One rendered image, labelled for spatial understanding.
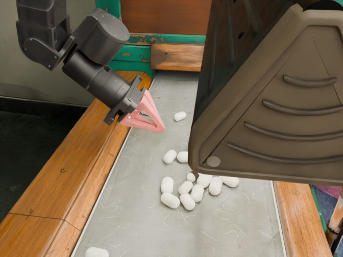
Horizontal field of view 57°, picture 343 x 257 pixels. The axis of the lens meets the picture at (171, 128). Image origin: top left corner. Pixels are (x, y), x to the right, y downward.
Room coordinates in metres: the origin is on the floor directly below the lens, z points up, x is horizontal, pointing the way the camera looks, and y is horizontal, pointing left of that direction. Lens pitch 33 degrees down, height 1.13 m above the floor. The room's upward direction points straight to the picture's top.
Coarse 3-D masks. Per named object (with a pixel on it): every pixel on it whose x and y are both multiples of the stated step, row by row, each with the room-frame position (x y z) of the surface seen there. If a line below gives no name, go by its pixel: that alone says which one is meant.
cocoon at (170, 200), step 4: (164, 196) 0.38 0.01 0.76; (168, 196) 0.37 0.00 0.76; (172, 196) 0.37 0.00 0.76; (164, 200) 0.37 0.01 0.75; (168, 200) 0.37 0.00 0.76; (172, 200) 0.37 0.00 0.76; (176, 200) 0.37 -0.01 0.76; (168, 204) 0.36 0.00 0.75; (172, 204) 0.36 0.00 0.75; (176, 204) 0.36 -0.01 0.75
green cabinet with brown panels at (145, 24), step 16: (96, 0) 0.92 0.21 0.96; (112, 0) 0.91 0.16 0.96; (128, 0) 0.92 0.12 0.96; (144, 0) 0.92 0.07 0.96; (160, 0) 0.91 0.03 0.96; (176, 0) 0.90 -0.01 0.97; (192, 0) 0.90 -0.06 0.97; (208, 0) 0.89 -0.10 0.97; (336, 0) 0.84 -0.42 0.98; (128, 16) 0.92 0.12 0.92; (144, 16) 0.92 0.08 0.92; (160, 16) 0.91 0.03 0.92; (176, 16) 0.90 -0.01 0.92; (192, 16) 0.90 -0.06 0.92; (208, 16) 0.89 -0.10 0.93; (144, 32) 0.92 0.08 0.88; (160, 32) 0.91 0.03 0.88; (176, 32) 0.90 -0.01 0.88; (192, 32) 0.90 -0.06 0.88
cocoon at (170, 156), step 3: (171, 150) 0.50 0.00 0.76; (174, 150) 0.50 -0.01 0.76; (168, 153) 0.49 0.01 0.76; (171, 153) 0.49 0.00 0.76; (174, 153) 0.49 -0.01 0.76; (165, 156) 0.48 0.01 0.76; (168, 156) 0.48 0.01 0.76; (171, 156) 0.48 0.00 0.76; (174, 156) 0.49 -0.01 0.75; (165, 159) 0.48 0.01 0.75; (168, 159) 0.48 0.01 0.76; (171, 159) 0.48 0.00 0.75; (165, 162) 0.48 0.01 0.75; (168, 162) 0.48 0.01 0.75
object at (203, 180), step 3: (201, 174) 0.43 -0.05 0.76; (204, 174) 0.42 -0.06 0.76; (198, 177) 0.42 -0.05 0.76; (201, 177) 0.42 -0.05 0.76; (204, 177) 0.42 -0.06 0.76; (207, 177) 0.42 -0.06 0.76; (210, 177) 0.42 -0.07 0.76; (198, 180) 0.42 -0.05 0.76; (201, 180) 0.41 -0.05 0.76; (204, 180) 0.41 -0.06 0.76; (207, 180) 0.41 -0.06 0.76; (210, 180) 0.42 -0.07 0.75; (198, 183) 0.41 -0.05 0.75; (201, 183) 0.41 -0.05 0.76; (204, 183) 0.41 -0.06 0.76; (207, 183) 0.41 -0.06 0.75; (204, 186) 0.41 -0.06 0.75; (207, 186) 0.41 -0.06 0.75
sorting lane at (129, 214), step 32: (160, 96) 0.77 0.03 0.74; (192, 96) 0.77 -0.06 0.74; (128, 160) 0.49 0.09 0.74; (160, 160) 0.49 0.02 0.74; (128, 192) 0.40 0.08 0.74; (160, 192) 0.40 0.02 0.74; (224, 192) 0.40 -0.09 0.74; (256, 192) 0.40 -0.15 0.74; (96, 224) 0.33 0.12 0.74; (128, 224) 0.33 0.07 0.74; (160, 224) 0.33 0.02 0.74; (192, 224) 0.33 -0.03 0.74; (224, 224) 0.33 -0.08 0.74; (256, 224) 0.33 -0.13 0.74; (128, 256) 0.28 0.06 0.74; (160, 256) 0.28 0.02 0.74; (192, 256) 0.28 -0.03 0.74; (224, 256) 0.28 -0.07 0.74; (256, 256) 0.28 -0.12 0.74
